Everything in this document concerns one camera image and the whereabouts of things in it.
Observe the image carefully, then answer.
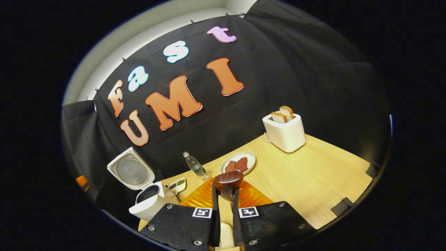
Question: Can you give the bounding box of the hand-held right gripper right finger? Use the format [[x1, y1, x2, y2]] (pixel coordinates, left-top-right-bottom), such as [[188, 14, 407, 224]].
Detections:
[[232, 180, 317, 251]]

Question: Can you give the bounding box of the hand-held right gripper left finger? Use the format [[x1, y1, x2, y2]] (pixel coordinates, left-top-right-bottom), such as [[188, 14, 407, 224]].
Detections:
[[139, 177, 221, 251]]

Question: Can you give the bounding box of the dark wooden spoon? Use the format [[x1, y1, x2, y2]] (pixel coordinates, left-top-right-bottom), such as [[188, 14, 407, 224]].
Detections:
[[214, 172, 244, 203]]

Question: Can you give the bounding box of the white rice cooker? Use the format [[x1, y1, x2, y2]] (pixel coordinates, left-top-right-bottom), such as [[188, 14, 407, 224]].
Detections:
[[107, 146, 180, 221]]

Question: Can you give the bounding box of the cream rectangular container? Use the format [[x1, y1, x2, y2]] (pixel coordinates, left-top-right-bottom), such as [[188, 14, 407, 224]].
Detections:
[[219, 223, 234, 250]]

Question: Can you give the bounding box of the white divided bean tray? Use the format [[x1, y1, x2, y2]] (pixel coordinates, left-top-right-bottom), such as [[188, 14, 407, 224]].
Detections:
[[168, 178, 187, 195]]

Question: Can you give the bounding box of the clear plastic water bottle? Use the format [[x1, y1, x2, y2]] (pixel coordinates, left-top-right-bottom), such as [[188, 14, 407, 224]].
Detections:
[[183, 151, 207, 177]]

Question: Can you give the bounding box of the white round plate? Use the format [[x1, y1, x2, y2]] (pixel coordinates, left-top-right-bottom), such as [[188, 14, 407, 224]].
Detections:
[[220, 152, 256, 175]]

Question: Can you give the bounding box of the white toaster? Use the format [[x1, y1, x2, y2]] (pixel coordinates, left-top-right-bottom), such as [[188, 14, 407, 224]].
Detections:
[[262, 111, 306, 153]]

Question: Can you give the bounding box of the black table clamp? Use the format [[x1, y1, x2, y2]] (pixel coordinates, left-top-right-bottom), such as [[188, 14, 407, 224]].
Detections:
[[365, 162, 380, 178], [331, 197, 354, 216]]

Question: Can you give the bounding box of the row of small cloth clips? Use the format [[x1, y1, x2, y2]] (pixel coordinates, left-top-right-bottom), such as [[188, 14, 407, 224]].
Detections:
[[85, 12, 247, 101]]

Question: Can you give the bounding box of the black backdrop cloth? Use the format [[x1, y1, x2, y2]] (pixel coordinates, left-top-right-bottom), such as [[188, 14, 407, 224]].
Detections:
[[62, 0, 391, 223]]

